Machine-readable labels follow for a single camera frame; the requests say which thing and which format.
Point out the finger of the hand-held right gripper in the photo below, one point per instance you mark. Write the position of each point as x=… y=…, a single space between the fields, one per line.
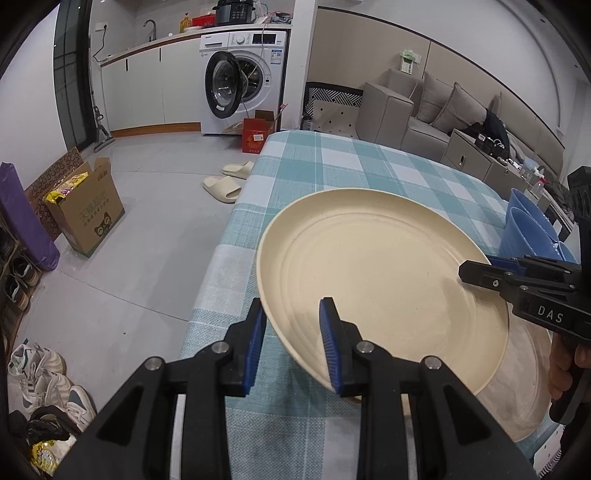
x=485 y=274
x=505 y=262

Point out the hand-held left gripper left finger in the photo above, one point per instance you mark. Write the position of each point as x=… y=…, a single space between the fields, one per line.
x=256 y=355

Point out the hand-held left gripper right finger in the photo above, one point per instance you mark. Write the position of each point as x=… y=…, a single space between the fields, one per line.
x=331 y=355

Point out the blue bowl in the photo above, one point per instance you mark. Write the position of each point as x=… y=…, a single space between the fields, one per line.
x=524 y=198
x=526 y=235

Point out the large beige plate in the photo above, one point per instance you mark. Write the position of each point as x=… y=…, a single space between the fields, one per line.
x=369 y=258
x=521 y=392

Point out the person's right hand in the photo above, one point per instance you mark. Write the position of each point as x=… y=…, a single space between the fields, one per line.
x=561 y=369

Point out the grey side cabinet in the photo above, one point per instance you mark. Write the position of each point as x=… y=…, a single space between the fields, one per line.
x=461 y=154

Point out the black box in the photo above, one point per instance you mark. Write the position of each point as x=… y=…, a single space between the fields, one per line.
x=489 y=145

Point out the dark jacket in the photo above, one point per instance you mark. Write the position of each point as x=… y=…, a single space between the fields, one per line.
x=495 y=127

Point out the grey sofa cushion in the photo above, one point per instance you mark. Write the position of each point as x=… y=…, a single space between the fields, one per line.
x=461 y=110
x=434 y=99

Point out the beige slipper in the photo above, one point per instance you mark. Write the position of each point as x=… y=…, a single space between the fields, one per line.
x=238 y=170
x=221 y=188

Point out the blue grey sneaker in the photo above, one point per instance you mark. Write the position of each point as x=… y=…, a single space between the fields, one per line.
x=79 y=407

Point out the grey sofa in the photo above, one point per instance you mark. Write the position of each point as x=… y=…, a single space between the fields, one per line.
x=383 y=115

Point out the brown cardboard box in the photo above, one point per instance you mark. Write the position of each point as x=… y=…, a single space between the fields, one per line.
x=92 y=221

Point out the red cardboard box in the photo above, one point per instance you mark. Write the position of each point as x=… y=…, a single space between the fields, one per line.
x=254 y=136

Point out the black white patterned stool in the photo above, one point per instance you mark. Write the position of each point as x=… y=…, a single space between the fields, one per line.
x=330 y=113

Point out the black plastic bag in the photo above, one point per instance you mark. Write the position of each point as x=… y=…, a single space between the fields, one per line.
x=41 y=427

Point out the yellow snack bag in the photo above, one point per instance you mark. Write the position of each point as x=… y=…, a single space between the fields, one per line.
x=46 y=457

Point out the yellow snack packets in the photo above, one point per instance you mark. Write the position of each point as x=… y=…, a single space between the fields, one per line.
x=69 y=187

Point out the brown patterned cardboard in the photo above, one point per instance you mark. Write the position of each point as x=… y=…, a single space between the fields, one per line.
x=60 y=166

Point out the white washing machine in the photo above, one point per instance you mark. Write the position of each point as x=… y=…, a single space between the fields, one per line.
x=272 y=83

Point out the floor mop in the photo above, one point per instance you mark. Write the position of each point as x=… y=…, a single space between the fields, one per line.
x=99 y=124

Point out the white kitchen base cabinets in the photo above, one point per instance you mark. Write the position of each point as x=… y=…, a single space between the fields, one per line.
x=143 y=87

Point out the dark glass door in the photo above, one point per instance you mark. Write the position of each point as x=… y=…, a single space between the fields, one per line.
x=71 y=83

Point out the metal kitchen faucet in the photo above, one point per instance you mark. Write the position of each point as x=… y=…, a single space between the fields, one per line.
x=153 y=34

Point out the small red box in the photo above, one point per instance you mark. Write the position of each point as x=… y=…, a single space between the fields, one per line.
x=203 y=21

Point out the yellow bottle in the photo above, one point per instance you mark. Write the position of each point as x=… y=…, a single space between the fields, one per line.
x=185 y=23

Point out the black pressure cooker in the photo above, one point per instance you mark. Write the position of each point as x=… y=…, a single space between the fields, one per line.
x=235 y=13

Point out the white green wall device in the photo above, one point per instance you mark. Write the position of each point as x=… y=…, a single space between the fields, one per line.
x=408 y=62

